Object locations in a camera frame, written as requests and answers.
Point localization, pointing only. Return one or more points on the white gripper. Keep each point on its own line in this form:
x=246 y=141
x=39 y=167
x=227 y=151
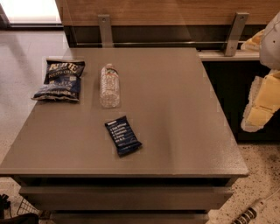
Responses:
x=271 y=46

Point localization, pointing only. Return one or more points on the clear plastic water bottle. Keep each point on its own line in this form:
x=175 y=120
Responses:
x=109 y=87

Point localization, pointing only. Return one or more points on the white power strip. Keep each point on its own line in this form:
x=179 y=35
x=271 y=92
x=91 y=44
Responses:
x=253 y=210

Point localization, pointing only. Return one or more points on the dark blue snack bar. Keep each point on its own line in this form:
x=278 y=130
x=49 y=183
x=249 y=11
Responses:
x=123 y=136

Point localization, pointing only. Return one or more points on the blue potato chips bag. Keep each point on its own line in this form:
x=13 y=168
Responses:
x=62 y=81

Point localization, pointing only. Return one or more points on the grey table with drawers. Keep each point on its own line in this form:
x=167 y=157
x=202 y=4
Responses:
x=148 y=143

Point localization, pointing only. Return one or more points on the right metal bracket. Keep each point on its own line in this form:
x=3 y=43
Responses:
x=237 y=27

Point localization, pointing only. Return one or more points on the metal bracket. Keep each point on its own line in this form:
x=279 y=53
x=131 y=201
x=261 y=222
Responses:
x=105 y=31
x=237 y=27

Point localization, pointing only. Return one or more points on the left metal bracket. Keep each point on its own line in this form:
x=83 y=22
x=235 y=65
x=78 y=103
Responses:
x=105 y=31

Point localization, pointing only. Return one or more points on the metal rail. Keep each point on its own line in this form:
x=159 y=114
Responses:
x=154 y=44

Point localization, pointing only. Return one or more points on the wooden wall panel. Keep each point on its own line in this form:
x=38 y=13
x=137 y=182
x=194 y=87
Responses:
x=165 y=12

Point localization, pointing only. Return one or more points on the black wire basket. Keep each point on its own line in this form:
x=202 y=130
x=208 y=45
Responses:
x=17 y=211

